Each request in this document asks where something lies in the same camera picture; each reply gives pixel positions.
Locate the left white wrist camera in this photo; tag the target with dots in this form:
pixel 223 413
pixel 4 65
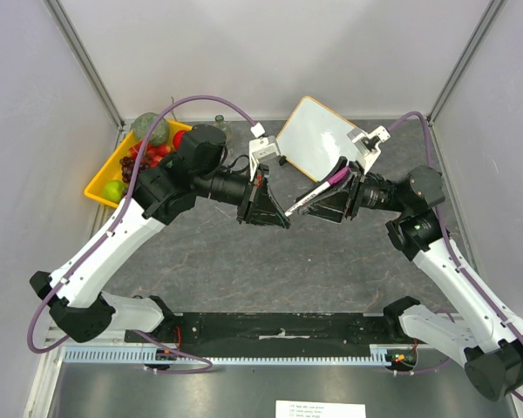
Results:
pixel 260 147

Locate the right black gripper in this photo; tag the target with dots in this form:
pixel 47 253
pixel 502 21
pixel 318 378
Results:
pixel 353 192

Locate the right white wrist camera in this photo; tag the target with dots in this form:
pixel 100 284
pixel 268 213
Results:
pixel 368 145

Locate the green melon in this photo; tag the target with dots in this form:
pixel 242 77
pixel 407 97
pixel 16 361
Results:
pixel 142 125

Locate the purple grape bunch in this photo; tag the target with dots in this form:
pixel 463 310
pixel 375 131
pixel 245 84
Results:
pixel 127 165

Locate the clear glass bottle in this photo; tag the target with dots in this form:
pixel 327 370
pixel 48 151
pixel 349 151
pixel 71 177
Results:
pixel 221 123

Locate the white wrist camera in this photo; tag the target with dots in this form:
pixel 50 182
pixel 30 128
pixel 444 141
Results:
pixel 368 145
pixel 260 147

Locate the white paper label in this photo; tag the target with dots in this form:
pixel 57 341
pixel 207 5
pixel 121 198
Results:
pixel 311 409

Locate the wood framed whiteboard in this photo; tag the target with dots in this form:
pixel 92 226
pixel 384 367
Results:
pixel 314 138

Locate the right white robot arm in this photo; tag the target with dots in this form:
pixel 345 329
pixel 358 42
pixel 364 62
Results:
pixel 489 346

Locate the red strawberry cluster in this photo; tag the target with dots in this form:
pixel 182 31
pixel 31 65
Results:
pixel 153 154

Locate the red apple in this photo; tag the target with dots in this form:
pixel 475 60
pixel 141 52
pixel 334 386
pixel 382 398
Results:
pixel 177 138

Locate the grey slotted cable duct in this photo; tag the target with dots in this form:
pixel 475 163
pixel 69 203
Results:
pixel 260 354

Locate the yellow plastic tray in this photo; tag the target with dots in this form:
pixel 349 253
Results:
pixel 111 169

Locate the pink capped whiteboard marker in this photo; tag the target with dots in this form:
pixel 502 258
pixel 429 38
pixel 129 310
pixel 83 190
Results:
pixel 324 186

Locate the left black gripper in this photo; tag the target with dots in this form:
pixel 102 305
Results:
pixel 258 205

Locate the light green apple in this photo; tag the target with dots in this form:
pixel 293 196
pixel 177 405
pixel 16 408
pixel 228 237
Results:
pixel 114 191

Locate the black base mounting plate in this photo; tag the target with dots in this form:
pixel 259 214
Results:
pixel 191 328

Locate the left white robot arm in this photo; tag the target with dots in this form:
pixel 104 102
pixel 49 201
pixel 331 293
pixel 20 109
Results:
pixel 74 293

